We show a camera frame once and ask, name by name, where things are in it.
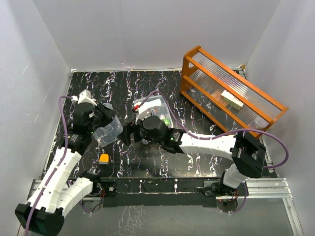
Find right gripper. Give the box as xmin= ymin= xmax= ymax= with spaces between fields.
xmin=118 ymin=113 xmax=162 ymax=147

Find clear plastic box lid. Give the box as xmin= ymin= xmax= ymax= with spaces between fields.
xmin=93 ymin=103 xmax=123 ymax=147

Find clear plastic storage box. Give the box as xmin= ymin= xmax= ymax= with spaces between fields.
xmin=136 ymin=95 xmax=174 ymax=128

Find white medicine carton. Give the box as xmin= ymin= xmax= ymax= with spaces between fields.
xmin=220 ymin=90 xmax=244 ymax=110

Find clear compartment tray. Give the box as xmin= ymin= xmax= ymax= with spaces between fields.
xmin=150 ymin=105 xmax=173 ymax=128

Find small green packet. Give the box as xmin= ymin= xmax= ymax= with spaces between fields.
xmin=163 ymin=118 xmax=171 ymax=125

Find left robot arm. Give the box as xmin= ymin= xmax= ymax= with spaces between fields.
xmin=15 ymin=102 xmax=117 ymax=236

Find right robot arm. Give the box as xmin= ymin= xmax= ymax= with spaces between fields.
xmin=118 ymin=116 xmax=266 ymax=196

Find yellow orange small box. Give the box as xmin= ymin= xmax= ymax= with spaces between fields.
xmin=98 ymin=153 xmax=110 ymax=165

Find orange wooden shelf rack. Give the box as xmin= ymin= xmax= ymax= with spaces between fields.
xmin=180 ymin=46 xmax=288 ymax=132

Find clear tape roll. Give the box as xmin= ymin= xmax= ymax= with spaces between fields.
xmin=251 ymin=116 xmax=269 ymax=130

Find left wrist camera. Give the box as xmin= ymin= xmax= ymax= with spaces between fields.
xmin=70 ymin=89 xmax=97 ymax=106

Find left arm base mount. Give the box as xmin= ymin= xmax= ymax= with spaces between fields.
xmin=79 ymin=171 xmax=117 ymax=199

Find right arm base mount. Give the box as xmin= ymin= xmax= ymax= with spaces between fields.
xmin=194 ymin=180 xmax=249 ymax=200

